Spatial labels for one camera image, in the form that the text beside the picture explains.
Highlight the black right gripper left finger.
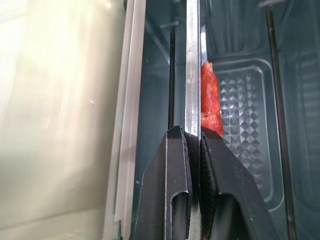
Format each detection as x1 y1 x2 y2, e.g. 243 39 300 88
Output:
133 125 194 240

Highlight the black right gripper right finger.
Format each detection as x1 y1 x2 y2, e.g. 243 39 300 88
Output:
199 129 278 240

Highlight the dark embossed baking tray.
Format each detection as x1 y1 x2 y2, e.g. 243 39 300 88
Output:
209 57 286 205

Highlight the black oven heating rod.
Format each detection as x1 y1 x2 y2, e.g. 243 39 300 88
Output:
167 32 176 131
265 4 298 240

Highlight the red sausage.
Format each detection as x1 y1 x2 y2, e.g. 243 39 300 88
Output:
199 59 224 138

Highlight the cream toaster oven body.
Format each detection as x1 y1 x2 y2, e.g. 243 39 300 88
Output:
0 0 141 240

